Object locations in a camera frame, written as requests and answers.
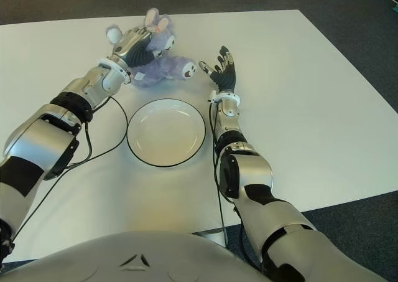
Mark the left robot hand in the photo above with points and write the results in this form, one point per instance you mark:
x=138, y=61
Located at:
x=129, y=45

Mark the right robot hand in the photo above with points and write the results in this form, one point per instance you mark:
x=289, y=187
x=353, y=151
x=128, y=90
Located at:
x=227, y=76

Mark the purple plush bunny doll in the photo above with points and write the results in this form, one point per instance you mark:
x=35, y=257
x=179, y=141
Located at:
x=164, y=68

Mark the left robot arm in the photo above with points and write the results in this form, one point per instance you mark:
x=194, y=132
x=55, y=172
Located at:
x=40, y=145

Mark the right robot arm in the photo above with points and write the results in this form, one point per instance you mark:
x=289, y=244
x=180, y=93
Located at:
x=258, y=176

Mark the white plate black rim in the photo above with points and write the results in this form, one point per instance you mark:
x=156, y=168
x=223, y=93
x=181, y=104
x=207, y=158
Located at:
x=164, y=132

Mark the grey metal table leg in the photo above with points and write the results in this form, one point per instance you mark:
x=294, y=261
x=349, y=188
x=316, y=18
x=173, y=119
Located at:
x=214, y=233

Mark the silver robot torso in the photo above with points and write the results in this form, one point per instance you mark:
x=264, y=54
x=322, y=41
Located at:
x=140, y=257

